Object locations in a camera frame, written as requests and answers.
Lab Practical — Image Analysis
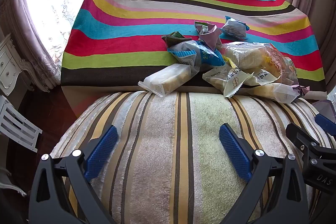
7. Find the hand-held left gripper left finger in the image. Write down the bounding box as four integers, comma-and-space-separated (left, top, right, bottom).
28, 125, 118, 224

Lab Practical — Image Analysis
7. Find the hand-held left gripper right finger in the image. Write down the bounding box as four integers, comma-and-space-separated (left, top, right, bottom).
219, 123, 309, 224

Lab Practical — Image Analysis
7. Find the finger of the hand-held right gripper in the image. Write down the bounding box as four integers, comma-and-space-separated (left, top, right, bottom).
315, 114, 336, 142
286, 123, 336, 194

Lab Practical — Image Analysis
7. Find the purple cardboard box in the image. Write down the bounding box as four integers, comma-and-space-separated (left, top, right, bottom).
312, 99, 336, 119

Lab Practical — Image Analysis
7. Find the clear packet with pale bread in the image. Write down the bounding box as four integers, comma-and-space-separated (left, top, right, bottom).
138, 64, 200, 97

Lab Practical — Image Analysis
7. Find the blue and white snack packet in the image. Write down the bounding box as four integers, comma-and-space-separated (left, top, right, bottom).
167, 40, 226, 67

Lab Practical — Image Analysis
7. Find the blue packet with dark filling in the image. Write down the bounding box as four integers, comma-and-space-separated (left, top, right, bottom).
220, 16, 250, 41

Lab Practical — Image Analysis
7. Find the green pea snack packet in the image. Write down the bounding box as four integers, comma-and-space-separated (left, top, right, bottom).
161, 31, 192, 50

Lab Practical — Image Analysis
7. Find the beige striped plush cushion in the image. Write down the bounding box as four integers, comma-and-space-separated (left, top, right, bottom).
50, 91, 336, 224

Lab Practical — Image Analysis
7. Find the cream snack packet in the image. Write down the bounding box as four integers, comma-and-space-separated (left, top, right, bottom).
202, 65, 281, 98

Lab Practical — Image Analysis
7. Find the white slatted chair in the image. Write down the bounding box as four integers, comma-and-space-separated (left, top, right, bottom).
0, 95, 43, 153

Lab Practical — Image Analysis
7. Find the multicolour striped cloth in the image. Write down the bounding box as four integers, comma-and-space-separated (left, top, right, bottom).
60, 0, 327, 98

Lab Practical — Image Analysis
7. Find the purple snack packet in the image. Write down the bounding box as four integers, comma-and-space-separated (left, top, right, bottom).
194, 20, 223, 49

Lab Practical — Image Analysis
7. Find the white carved dresser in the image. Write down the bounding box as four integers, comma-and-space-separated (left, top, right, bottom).
0, 34, 36, 97

